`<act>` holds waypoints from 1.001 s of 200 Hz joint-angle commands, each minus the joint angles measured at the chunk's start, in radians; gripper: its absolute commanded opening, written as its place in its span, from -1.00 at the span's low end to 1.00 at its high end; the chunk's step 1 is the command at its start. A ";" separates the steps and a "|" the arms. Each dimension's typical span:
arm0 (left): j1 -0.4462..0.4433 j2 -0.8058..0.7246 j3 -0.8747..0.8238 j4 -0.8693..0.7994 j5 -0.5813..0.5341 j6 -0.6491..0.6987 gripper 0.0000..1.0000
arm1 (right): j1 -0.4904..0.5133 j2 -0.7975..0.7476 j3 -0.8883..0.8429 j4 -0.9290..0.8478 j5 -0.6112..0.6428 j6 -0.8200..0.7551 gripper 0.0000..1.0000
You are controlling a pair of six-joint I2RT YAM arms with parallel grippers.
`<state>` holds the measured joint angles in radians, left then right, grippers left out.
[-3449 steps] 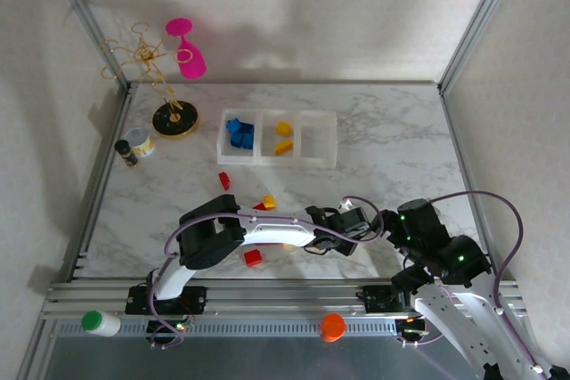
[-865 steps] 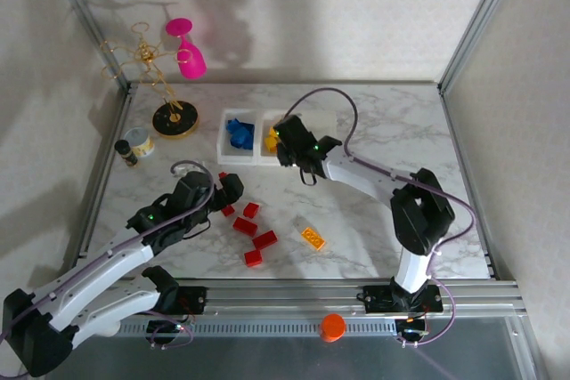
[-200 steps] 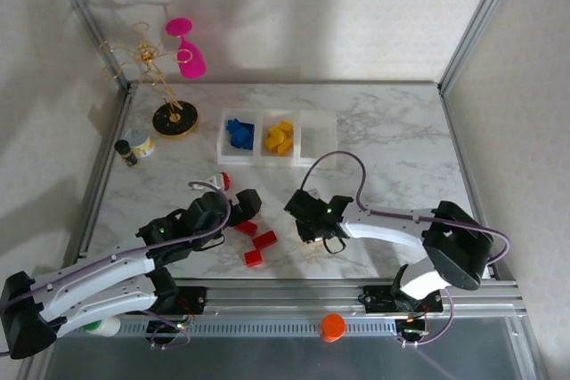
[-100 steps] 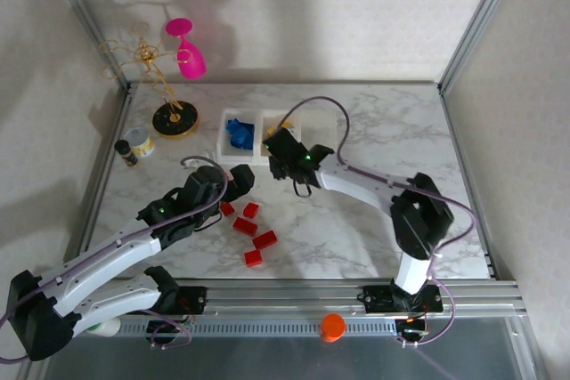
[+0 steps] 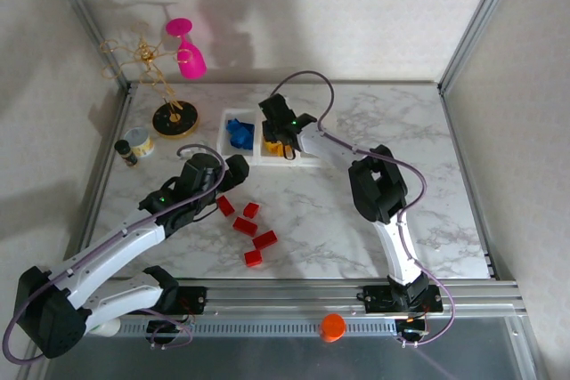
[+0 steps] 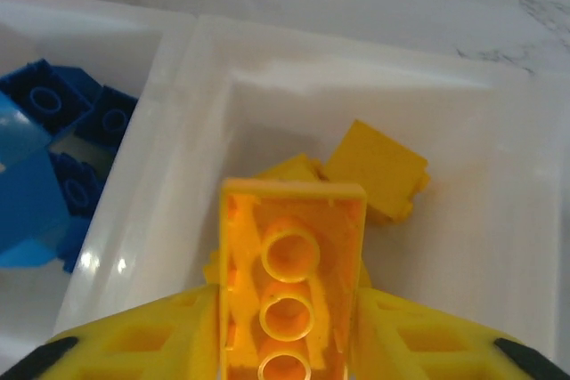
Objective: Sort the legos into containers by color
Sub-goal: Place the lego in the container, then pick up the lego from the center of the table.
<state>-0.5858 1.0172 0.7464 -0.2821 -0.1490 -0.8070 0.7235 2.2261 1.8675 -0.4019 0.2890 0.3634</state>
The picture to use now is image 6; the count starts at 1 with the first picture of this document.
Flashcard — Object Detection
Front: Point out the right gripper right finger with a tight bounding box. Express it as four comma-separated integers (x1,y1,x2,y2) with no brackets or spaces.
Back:
350,286,570,380

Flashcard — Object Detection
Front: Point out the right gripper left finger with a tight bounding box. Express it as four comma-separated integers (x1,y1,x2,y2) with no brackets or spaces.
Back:
0,284,223,380

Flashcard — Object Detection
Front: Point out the long orange-yellow lego brick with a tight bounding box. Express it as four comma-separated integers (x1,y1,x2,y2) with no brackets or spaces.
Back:
219,176,369,380

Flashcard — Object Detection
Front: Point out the yellow lego brick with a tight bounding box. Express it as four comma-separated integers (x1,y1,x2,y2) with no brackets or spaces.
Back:
202,247,373,291
252,152,330,185
322,118,433,226

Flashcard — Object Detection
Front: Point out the blue lego brick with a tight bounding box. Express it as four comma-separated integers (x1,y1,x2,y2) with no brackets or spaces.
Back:
0,147,108,275
72,85,140,150
0,58,98,158

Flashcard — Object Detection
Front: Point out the white plastic container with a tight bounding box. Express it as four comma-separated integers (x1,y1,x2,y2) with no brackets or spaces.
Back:
52,13,570,380
0,0,198,380

